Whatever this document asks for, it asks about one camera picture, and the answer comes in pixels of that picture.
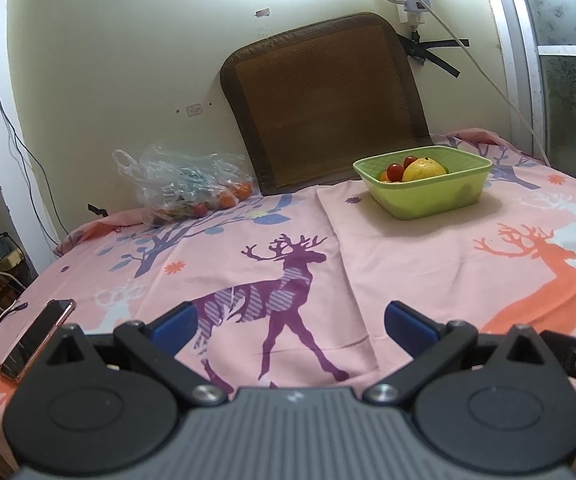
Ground white power cable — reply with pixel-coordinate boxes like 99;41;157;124
425;5;551;166

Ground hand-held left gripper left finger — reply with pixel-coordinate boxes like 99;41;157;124
48;302;227;407

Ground frosted glass window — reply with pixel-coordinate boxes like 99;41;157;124
498;0;576;196

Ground clear plastic bag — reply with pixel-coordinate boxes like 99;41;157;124
112;144;255;226

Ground crossed black tape strips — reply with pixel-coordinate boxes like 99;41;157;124
398;30;470;79

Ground green plastic basin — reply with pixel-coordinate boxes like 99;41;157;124
352;145;493;221

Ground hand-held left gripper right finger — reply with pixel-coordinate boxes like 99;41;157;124
365;301;569;407

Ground smartphone with pink case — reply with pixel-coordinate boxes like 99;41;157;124
0;299;77;381

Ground brown woven seat cushion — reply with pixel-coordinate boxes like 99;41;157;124
219;11;433;197

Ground wooden box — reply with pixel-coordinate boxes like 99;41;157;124
0;252;36;286

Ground pink deer print bedsheet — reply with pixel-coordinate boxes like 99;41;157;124
0;128;576;480

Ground large yellow citrus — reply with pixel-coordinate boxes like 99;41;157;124
402;157;450;183

